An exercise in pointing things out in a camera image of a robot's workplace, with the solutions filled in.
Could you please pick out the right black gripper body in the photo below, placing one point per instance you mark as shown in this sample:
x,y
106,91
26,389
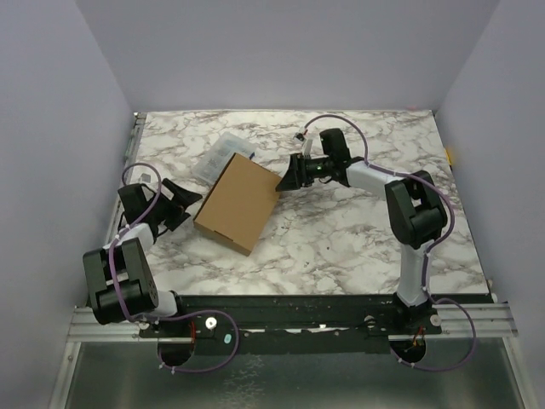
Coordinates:
x,y
301,170

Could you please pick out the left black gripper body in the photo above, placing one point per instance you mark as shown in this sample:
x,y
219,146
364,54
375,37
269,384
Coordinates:
x,y
166,210

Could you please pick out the brown cardboard box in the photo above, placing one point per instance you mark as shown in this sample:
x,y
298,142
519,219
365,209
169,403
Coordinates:
x,y
238,206

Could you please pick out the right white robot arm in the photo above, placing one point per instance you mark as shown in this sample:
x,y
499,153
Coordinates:
x,y
415,211

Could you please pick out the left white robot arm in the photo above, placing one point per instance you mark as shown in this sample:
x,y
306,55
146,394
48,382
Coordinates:
x,y
118,276

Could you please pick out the clear plastic screw organizer box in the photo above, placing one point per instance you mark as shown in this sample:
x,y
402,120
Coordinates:
x,y
208,169

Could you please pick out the yellow tape piece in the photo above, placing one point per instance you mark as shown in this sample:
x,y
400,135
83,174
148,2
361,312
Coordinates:
x,y
450,157

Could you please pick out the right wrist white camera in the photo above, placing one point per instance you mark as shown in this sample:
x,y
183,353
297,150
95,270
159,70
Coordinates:
x,y
306,142

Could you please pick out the aluminium side rail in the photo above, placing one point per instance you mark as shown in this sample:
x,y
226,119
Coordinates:
x,y
120,155

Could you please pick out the black metal base rail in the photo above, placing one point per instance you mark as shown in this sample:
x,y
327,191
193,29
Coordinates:
x,y
211,323

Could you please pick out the aluminium front extrusion rail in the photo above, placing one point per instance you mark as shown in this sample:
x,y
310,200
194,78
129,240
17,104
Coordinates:
x,y
447,321

